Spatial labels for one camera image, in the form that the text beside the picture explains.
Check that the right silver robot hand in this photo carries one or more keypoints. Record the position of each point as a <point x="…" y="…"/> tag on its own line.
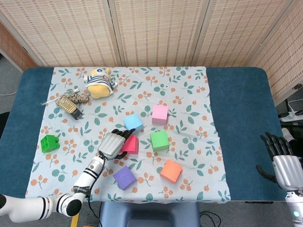
<point x="288" y="170"/>

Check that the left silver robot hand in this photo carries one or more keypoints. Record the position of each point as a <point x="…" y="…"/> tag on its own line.
<point x="111" y="145"/>

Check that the red foam cube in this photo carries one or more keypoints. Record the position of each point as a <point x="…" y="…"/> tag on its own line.
<point x="131" y="145"/>

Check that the blue foam cube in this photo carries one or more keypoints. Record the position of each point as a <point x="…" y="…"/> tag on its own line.
<point x="132" y="121"/>

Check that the purple foam cube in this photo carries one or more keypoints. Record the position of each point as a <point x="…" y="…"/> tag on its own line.
<point x="124" y="177"/>

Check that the green foam cube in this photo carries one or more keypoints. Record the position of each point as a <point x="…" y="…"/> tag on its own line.
<point x="159" y="140"/>

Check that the pink foam cube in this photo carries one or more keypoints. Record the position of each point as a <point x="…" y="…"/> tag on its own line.
<point x="159" y="114"/>

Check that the orange foam cube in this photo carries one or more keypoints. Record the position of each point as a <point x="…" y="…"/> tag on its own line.
<point x="171" y="170"/>

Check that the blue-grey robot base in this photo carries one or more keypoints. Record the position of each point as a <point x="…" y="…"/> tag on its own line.
<point x="149" y="215"/>

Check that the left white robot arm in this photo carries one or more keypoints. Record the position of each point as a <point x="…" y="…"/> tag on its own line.
<point x="88" y="173"/>

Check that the white shoe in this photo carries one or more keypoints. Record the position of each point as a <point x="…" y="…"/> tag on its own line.
<point x="289" y="134"/>

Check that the green tin can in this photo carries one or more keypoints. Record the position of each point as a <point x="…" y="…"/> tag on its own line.
<point x="68" y="107"/>

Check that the yellow striped plush toy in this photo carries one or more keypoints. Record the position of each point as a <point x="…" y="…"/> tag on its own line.
<point x="99" y="85"/>

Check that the green toy building block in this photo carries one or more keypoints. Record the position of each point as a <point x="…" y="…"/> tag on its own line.
<point x="48" y="144"/>

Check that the small white cap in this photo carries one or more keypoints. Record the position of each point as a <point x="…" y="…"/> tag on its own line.
<point x="76" y="90"/>

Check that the floral print tablecloth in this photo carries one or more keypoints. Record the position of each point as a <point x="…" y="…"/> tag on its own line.
<point x="189" y="142"/>

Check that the woven folding screen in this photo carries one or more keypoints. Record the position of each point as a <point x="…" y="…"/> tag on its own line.
<point x="154" y="30"/>

